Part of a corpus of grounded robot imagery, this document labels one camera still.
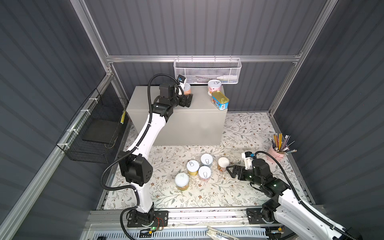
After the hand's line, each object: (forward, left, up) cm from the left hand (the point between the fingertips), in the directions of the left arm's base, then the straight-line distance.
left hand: (183, 90), depth 80 cm
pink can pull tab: (-34, -10, -32) cm, 47 cm away
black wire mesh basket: (-21, +44, -10) cm, 50 cm away
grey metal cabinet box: (+3, -11, -32) cm, 34 cm away
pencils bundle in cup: (-21, -57, -26) cm, 66 cm away
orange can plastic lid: (-29, -21, -31) cm, 47 cm away
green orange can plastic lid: (-38, +3, -31) cm, 49 cm away
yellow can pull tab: (-29, -3, -33) cm, 44 cm away
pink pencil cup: (-28, -53, -27) cm, 66 cm away
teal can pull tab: (-26, -12, -32) cm, 43 cm away
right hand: (-34, -26, -29) cm, 51 cm away
